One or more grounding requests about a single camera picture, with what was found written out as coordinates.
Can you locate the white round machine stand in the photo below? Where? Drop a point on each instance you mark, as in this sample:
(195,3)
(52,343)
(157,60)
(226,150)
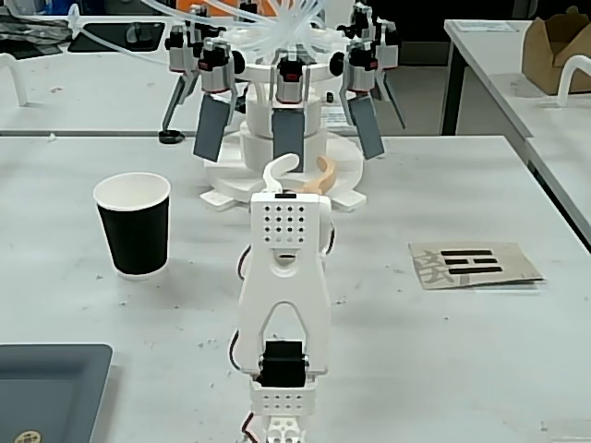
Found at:
(254,152)

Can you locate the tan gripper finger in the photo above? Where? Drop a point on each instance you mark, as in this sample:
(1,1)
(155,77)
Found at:
(331,174)

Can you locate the brown cardboard box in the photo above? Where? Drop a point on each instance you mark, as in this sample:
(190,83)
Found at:
(540,60)

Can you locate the orange object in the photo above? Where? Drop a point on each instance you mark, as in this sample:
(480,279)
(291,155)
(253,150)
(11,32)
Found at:
(191,3)

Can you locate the black paper cup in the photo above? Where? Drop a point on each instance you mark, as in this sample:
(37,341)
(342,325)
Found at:
(134,240)

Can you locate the dark crumpled plastic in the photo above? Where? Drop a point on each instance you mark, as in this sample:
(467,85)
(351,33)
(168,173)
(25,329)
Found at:
(27,32)

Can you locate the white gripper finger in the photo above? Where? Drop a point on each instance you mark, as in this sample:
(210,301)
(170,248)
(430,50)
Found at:
(272,168)

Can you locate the white paper sheet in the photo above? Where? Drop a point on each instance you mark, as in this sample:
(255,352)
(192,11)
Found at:
(489,26)

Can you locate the printed cardboard card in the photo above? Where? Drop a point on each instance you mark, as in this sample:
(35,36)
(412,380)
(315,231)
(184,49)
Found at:
(508,263)

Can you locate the black table leg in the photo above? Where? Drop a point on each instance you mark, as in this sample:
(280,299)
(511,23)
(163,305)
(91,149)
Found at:
(452,92)

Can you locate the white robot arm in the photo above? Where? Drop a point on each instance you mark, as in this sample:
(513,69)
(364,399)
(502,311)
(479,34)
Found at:
(286,286)

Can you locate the small black cap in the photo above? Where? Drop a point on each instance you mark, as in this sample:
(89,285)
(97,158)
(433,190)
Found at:
(170,136)

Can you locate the grey plastic tray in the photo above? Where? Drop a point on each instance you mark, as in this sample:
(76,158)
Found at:
(46,392)

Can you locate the clear tubing bundle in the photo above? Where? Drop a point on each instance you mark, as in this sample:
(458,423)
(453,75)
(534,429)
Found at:
(288,27)

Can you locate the black flat mat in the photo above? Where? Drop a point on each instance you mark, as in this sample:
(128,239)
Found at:
(106,39)

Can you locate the printed paper label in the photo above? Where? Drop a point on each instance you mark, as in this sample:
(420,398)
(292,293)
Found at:
(333,117)

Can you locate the white bent bracket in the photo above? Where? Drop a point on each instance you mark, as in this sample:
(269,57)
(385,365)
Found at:
(20,87)
(564,87)

